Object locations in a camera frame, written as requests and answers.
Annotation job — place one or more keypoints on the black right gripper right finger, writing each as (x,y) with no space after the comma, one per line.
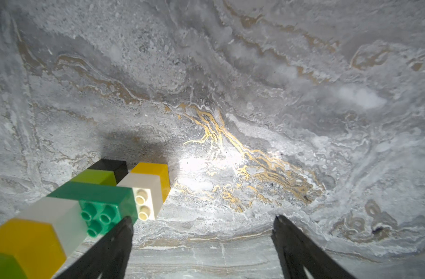
(300,257)

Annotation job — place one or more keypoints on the dark green long brick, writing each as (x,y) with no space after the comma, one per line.
(102,207)

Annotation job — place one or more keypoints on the white square brick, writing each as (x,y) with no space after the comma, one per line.
(147,194)
(65,217)

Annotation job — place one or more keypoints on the yellow square brick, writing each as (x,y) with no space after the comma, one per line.
(34,245)
(156,169)

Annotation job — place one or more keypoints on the lime green square brick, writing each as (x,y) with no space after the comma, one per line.
(100,177)

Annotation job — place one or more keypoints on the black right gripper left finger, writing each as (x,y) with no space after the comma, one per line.
(108,258)

